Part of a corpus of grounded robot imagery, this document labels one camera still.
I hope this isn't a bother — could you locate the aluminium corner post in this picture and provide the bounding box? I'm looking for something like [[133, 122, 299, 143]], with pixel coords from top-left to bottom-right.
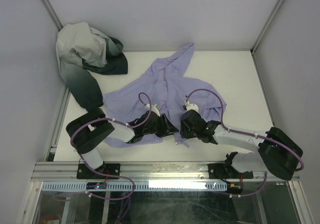
[[250, 0, 286, 56], [40, 0, 63, 32]]

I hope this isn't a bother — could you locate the aluminium left corner post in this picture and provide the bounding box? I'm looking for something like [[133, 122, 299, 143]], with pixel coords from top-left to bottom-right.
[[40, 0, 63, 32]]

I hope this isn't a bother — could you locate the grey slotted cable duct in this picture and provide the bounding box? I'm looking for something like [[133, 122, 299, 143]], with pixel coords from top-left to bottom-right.
[[42, 180, 227, 192]]

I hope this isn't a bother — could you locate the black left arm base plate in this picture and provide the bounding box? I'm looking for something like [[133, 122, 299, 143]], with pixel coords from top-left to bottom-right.
[[76, 163, 121, 179]]

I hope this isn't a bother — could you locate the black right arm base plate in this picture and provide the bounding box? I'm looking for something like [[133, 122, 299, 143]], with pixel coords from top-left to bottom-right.
[[207, 163, 254, 179]]

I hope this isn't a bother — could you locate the grey and dark green jacket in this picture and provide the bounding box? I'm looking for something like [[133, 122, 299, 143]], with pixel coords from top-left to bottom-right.
[[55, 22, 128, 111]]

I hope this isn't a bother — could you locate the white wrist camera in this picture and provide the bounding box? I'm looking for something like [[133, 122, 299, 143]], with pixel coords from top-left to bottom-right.
[[182, 100, 199, 113], [144, 104, 161, 117]]

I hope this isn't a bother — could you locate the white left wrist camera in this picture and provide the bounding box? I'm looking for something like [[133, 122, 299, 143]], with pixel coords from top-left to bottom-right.
[[144, 104, 161, 117]]

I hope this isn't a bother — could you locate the aluminium mounting rail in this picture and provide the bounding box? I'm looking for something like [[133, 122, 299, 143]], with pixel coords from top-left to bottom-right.
[[30, 160, 300, 183]]

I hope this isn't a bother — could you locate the aluminium right corner post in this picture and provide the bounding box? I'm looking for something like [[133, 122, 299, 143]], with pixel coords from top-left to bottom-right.
[[250, 0, 286, 56]]

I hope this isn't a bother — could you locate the lavender purple jacket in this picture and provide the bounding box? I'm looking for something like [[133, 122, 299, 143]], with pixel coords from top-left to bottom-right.
[[102, 42, 229, 149]]

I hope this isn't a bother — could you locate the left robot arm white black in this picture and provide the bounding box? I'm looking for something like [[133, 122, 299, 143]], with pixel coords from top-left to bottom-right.
[[66, 106, 220, 178]]

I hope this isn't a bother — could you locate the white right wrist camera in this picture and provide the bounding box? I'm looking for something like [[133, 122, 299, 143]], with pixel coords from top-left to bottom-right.
[[182, 100, 199, 113]]

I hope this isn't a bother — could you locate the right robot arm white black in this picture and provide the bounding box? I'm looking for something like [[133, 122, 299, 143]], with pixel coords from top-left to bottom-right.
[[130, 110, 303, 181]]

